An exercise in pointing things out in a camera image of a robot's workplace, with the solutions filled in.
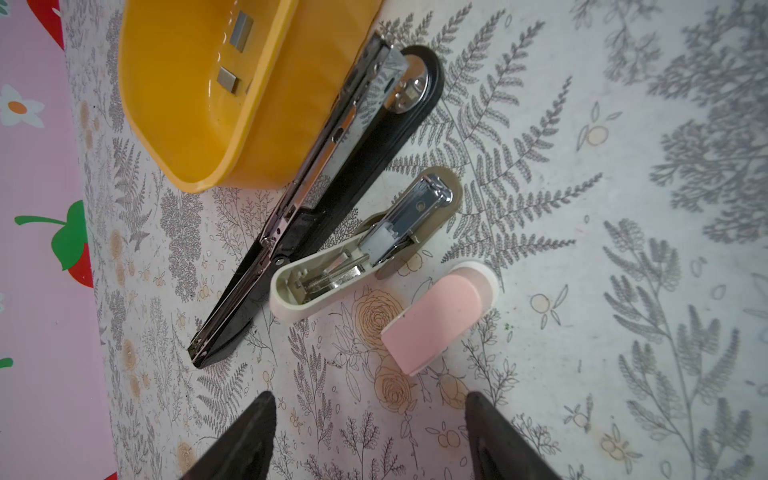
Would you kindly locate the black stapler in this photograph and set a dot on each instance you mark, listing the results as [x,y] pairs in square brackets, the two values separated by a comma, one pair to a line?
[386,96]

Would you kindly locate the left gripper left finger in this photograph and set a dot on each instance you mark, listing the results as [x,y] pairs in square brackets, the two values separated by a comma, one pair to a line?
[245,449]

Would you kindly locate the staple strip in tray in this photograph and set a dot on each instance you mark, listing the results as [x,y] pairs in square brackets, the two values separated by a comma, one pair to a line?
[227,79]
[241,31]

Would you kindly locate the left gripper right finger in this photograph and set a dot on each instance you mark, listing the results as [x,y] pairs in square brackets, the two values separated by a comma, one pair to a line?
[497,450]

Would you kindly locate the yellow plastic tray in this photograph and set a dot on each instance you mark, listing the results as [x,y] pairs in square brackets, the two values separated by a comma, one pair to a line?
[295,61]

